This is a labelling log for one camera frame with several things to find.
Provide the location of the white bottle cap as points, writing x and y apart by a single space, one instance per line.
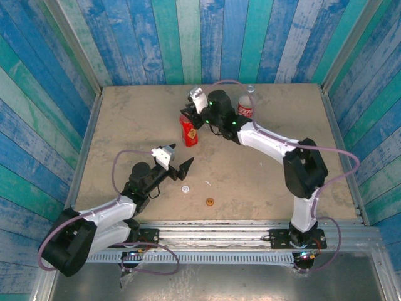
185 188

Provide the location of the red drink bottle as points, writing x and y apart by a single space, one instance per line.
188 135

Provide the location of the small circuit board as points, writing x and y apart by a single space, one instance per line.
305 255
136 252

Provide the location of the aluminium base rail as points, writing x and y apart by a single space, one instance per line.
213 233

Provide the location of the left small circuit board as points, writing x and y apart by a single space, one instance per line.
136 252

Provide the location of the aluminium table side rail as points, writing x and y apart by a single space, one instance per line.
82 156
343 156

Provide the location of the metal sheet panel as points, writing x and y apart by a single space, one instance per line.
219 285

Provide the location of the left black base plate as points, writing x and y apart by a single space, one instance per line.
150 235

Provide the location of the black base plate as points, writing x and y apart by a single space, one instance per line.
279 238
150 235

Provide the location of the orange bottle cap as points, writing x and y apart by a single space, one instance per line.
209 201

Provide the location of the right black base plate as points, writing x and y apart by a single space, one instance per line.
279 238

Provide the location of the aluminium corner post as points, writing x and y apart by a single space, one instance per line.
350 40
73 40

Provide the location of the right small circuit board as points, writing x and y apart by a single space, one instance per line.
305 255

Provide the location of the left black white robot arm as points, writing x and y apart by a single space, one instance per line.
106 210

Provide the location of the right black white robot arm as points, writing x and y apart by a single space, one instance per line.
266 141

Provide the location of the clear cola bottle red label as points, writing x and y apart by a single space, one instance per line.
245 108

